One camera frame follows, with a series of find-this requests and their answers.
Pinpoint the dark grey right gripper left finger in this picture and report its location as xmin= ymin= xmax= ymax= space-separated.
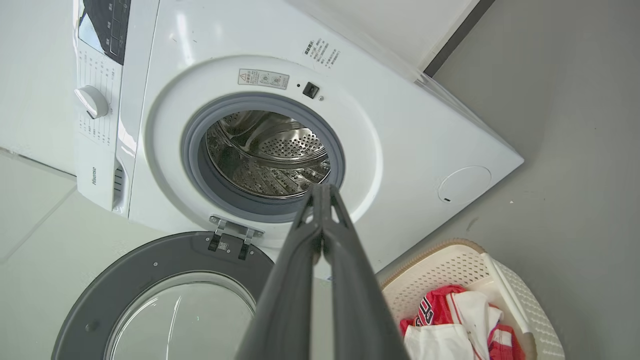
xmin=235 ymin=184 xmax=324 ymax=360

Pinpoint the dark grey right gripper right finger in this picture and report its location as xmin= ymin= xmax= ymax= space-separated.
xmin=323 ymin=183 xmax=411 ymax=360

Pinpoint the grey round washer door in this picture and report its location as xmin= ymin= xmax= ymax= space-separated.
xmin=51 ymin=231 xmax=275 ymax=360

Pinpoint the metal door hinge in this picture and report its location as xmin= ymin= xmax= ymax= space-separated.
xmin=207 ymin=215 xmax=265 ymax=261

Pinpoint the white front-load washing machine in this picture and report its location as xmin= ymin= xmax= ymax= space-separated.
xmin=72 ymin=0 xmax=525 ymax=281

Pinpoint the red and white garment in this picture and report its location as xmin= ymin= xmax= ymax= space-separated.
xmin=399 ymin=285 xmax=526 ymax=360

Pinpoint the cream perforated laundry basket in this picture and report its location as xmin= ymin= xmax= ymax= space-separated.
xmin=380 ymin=239 xmax=566 ymax=360

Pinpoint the stainless steel washer drum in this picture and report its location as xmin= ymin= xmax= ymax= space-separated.
xmin=206 ymin=110 xmax=332 ymax=199

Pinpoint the round white filter cover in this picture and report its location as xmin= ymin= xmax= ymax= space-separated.
xmin=438 ymin=165 xmax=492 ymax=205

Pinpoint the white warning sticker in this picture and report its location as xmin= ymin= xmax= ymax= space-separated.
xmin=238 ymin=68 xmax=290 ymax=91

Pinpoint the white detergent drawer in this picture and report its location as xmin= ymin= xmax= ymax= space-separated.
xmin=76 ymin=150 xmax=132 ymax=217

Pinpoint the white cabinet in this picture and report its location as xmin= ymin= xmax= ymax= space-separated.
xmin=0 ymin=147 xmax=333 ymax=360

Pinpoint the white round control knob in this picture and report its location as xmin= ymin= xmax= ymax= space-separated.
xmin=74 ymin=85 xmax=109 ymax=120

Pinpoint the black control panel display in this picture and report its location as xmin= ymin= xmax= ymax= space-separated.
xmin=80 ymin=0 xmax=132 ymax=66

